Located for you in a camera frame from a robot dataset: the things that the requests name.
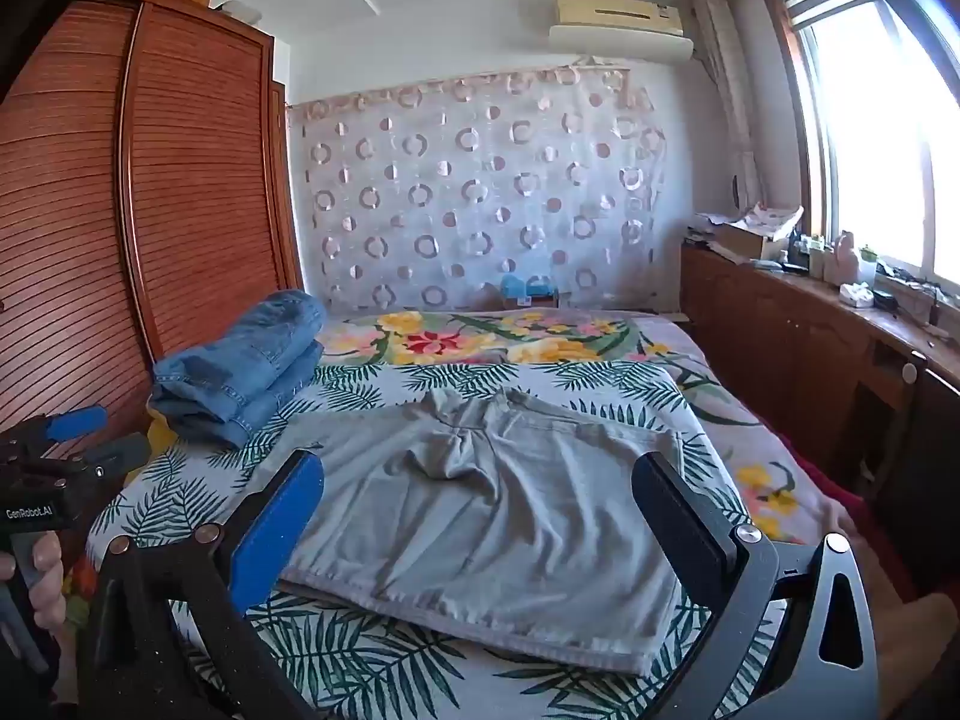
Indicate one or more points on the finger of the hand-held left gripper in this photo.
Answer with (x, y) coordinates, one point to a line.
(75, 424)
(116, 456)

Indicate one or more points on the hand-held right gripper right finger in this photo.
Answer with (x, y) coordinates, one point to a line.
(675, 517)

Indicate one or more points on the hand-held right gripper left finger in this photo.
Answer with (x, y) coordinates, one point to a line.
(274, 540)

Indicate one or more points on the grey pants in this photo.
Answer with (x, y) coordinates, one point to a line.
(487, 510)

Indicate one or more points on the person's left hand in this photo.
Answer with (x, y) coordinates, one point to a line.
(49, 585)

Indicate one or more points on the yellow plush toy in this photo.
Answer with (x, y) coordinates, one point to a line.
(159, 439)

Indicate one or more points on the folded blue jeans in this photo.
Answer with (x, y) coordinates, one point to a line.
(240, 367)

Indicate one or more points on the leaf print bed sheet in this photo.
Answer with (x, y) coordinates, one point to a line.
(375, 660)

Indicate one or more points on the wooden cabinet counter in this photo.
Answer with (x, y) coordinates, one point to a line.
(787, 345)

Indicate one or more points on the small cardboard box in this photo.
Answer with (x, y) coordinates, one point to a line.
(532, 302)

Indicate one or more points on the wooden louvered wardrobe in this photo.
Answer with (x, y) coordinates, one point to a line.
(187, 187)

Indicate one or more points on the floral bed blanket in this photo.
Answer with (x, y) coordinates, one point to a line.
(450, 337)

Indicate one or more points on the blue plastic bag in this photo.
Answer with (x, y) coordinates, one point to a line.
(525, 286)

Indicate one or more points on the open cardboard box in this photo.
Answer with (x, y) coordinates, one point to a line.
(750, 241)

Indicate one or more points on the white tissue pack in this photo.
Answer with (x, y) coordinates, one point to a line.
(855, 295)

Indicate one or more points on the stack of papers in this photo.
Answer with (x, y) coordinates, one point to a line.
(701, 231)

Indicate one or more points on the white bottle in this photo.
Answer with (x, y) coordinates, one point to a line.
(817, 259)

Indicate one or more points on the small black case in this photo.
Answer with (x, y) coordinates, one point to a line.
(886, 300)

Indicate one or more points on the pale detergent jug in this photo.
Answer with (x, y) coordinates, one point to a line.
(845, 259)

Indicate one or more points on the white patterned bag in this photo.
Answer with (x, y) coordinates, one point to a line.
(769, 217)

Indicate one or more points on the green capped bottle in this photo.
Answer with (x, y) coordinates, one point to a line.
(868, 266)

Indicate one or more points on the small round mirror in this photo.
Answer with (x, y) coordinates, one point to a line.
(736, 191)

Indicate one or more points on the circle patterned sheer curtain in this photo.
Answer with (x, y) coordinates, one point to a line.
(480, 187)

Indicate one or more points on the beige window curtain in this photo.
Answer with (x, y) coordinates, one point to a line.
(731, 90)

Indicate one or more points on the wooden framed window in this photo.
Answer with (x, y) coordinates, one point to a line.
(885, 127)

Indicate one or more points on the clear storage box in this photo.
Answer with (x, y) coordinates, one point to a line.
(238, 12)

